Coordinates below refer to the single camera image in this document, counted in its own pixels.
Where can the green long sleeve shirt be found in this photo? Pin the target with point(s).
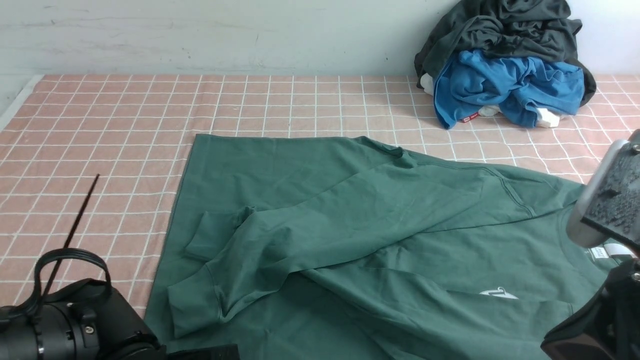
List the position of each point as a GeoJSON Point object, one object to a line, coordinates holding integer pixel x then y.
{"type": "Point", "coordinates": [338, 248]}

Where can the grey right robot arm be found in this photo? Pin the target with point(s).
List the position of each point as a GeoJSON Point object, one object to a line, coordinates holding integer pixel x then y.
{"type": "Point", "coordinates": [608, 326]}

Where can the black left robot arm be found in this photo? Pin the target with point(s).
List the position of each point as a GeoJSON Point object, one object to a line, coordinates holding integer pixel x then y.
{"type": "Point", "coordinates": [90, 320]}

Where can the blue crumpled garment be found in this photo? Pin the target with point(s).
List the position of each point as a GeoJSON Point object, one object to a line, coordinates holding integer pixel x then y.
{"type": "Point", "coordinates": [517, 85]}

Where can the pink checkered tablecloth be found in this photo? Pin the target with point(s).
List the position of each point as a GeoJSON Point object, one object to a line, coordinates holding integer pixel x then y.
{"type": "Point", "coordinates": [135, 131]}

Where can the dark grey crumpled garment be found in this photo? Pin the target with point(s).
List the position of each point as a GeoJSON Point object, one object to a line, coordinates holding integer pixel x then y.
{"type": "Point", "coordinates": [506, 29]}

